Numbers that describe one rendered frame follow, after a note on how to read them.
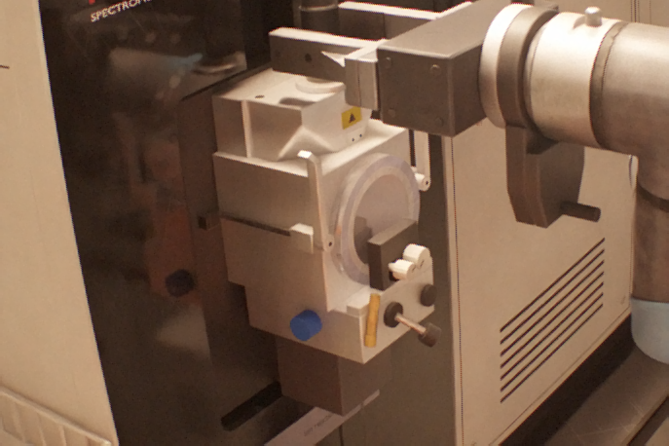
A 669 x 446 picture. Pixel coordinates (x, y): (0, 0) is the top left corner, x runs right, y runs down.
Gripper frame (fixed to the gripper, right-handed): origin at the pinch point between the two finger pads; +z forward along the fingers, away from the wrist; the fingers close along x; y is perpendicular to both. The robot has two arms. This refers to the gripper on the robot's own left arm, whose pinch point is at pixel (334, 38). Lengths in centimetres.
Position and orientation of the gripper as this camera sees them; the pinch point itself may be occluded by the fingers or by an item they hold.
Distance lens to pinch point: 79.7
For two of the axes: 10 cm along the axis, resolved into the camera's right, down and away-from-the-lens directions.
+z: -7.9, -1.9, 5.8
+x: -6.1, 3.6, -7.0
